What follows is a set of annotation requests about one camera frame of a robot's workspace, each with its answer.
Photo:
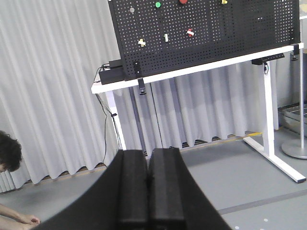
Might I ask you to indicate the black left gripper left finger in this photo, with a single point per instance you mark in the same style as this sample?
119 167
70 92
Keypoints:
116 201

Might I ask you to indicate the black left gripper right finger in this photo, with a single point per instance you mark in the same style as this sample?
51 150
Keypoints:
176 202

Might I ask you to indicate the red toggle switch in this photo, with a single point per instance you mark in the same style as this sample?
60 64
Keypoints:
190 33

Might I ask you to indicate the seated person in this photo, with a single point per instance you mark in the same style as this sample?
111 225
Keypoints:
10 160

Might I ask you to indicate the black power box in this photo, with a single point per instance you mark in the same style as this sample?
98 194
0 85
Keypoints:
112 72

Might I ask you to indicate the grey round stand base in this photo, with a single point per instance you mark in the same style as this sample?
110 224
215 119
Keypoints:
296 148

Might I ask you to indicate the left black panel clamp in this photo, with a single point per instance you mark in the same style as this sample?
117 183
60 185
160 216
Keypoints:
138 73

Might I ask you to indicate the black panel clamp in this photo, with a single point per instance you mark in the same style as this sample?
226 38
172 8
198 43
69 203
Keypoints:
295 52
138 73

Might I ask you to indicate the black desk control box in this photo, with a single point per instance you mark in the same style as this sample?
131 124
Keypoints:
264 61

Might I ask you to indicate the white curtain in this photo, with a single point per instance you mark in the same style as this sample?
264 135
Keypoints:
49 53

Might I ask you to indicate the black perforated pegboard panel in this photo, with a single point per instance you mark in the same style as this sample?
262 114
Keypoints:
221 31

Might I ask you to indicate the white standing desk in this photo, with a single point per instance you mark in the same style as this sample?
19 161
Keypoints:
267 150

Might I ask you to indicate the right black panel clamp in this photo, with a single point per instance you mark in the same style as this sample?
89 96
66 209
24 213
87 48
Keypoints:
295 52

